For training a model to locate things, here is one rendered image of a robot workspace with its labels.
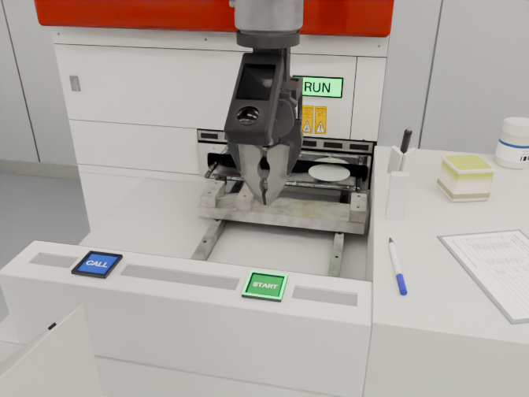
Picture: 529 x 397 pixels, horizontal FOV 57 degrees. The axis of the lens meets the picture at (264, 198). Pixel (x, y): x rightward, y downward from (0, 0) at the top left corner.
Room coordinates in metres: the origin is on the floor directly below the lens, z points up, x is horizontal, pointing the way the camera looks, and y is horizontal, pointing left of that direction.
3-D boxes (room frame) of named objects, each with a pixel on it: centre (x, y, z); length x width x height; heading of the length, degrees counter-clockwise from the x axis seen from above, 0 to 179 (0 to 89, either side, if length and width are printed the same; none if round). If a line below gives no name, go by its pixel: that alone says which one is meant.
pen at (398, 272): (0.59, -0.20, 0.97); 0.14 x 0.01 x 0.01; 175
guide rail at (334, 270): (0.83, -0.15, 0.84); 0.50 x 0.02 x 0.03; 168
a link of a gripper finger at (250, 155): (0.57, 0.01, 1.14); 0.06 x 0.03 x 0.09; 168
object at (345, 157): (1.13, -0.04, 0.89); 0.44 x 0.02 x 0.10; 78
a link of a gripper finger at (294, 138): (0.54, -0.02, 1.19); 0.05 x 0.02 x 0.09; 78
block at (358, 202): (0.91, -0.20, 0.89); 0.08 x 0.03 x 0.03; 168
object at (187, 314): (0.57, 0.12, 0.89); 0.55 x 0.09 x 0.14; 78
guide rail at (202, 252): (0.88, 0.11, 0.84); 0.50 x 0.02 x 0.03; 168
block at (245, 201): (0.96, 0.04, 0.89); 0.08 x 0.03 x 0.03; 168
